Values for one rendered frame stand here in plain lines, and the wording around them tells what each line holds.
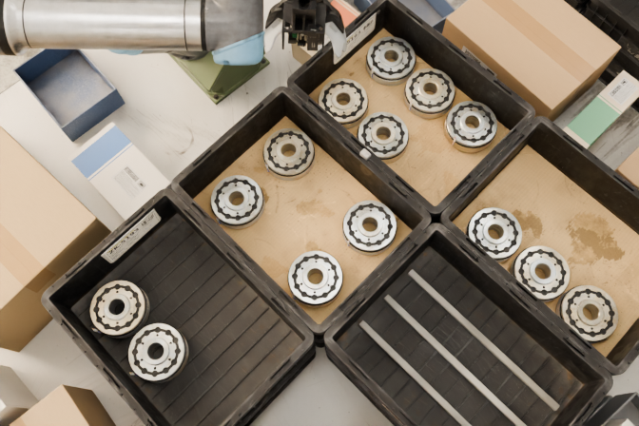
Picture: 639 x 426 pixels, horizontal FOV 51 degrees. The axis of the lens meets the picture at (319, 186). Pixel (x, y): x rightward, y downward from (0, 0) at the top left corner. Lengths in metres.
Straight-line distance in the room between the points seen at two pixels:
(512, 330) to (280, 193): 0.51
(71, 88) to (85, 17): 0.69
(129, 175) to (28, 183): 0.20
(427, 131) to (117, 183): 0.65
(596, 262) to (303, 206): 0.57
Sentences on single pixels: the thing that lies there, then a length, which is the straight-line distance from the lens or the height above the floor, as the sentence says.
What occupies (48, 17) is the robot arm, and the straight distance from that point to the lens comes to 1.02.
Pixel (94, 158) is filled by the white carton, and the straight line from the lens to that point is 1.49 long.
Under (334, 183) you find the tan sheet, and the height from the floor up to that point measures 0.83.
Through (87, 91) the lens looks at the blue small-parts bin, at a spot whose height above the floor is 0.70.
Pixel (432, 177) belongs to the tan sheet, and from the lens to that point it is 1.36.
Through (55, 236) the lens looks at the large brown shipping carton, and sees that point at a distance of 1.33.
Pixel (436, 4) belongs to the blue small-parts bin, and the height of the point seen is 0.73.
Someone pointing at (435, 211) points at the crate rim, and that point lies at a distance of 1.23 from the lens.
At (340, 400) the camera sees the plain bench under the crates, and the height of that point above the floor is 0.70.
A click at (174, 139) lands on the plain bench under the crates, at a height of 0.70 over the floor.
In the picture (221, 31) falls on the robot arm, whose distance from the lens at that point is 0.98.
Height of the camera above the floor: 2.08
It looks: 69 degrees down
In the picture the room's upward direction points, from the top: 3 degrees counter-clockwise
